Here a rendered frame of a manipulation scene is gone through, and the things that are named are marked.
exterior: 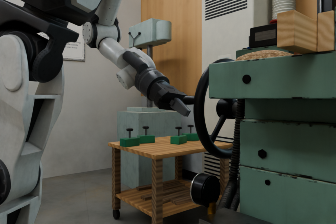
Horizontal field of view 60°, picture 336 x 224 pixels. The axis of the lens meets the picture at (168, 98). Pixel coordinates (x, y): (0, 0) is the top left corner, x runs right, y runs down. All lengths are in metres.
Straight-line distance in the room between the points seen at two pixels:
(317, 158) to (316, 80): 0.16
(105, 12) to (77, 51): 2.33
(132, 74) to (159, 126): 1.83
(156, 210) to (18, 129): 1.06
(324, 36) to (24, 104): 0.66
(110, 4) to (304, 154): 0.81
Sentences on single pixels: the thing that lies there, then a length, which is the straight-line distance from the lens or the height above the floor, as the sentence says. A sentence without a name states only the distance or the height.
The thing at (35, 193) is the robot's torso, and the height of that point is 0.55.
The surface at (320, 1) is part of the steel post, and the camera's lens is 2.16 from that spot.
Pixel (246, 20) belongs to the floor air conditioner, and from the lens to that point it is 2.19.
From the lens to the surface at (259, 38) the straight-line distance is 0.72.
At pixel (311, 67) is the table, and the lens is 0.42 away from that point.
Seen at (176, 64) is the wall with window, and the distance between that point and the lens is 3.17.
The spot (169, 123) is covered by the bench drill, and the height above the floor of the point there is 0.60.
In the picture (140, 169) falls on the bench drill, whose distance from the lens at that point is 2.68.
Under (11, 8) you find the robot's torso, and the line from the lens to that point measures 0.87.
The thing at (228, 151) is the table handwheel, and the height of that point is 0.69.
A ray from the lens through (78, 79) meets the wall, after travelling 3.41.
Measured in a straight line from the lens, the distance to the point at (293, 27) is 0.36.
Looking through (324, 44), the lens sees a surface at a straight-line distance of 0.42.
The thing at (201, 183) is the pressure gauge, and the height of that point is 0.68.
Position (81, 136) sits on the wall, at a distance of 3.44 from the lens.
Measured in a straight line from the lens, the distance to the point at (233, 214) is 0.61.
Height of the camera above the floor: 0.84
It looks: level
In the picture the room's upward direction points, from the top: straight up
